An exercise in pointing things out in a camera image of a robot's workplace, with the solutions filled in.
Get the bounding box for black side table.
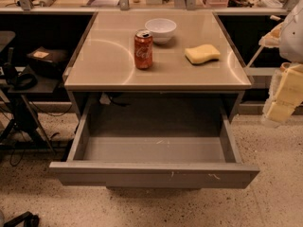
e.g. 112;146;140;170
1;66;61;151

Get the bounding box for red cola can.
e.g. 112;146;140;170
134;29;153;69

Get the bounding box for black headphones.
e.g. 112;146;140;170
9;73;38;90

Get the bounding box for grey drawer cabinet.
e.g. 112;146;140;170
64;9;251;122

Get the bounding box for grey low shelf right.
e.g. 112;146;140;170
244;67;278;89

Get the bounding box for grey top drawer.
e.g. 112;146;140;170
50;94;259;189

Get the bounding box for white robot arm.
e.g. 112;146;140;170
258;0;303;128

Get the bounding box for white bowl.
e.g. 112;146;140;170
145;18;177;44

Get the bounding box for black bag on side table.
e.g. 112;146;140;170
27;46;69;79

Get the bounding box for roll of tape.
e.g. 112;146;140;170
280;62;290;72

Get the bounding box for black object on floor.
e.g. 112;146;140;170
4;212;40;227

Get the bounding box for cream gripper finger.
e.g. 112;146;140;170
258;23;282;48

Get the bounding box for yellow sponge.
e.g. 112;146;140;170
185;44;221;64

